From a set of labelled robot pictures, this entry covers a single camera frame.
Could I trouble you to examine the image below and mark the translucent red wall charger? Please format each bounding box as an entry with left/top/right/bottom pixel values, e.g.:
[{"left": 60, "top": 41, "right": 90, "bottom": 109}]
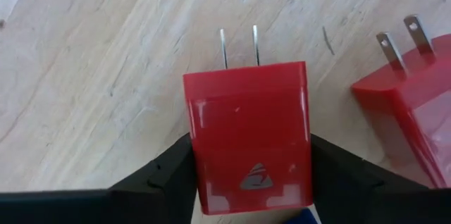
[{"left": 350, "top": 14, "right": 451, "bottom": 189}]

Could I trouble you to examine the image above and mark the blue charger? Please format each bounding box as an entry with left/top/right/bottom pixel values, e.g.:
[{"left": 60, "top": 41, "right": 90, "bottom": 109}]
[{"left": 283, "top": 208, "right": 320, "bottom": 224}]

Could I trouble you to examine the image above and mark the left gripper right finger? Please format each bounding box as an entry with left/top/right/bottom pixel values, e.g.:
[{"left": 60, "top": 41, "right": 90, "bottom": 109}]
[{"left": 310, "top": 134, "right": 451, "bottom": 224}]

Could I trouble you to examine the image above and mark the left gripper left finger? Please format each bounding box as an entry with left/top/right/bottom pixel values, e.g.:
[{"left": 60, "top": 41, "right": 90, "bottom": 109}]
[{"left": 0, "top": 132, "right": 198, "bottom": 224}]

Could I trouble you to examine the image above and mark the red wall charger with logo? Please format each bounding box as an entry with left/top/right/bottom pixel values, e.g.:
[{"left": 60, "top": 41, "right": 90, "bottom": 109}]
[{"left": 182, "top": 24, "right": 314, "bottom": 216}]

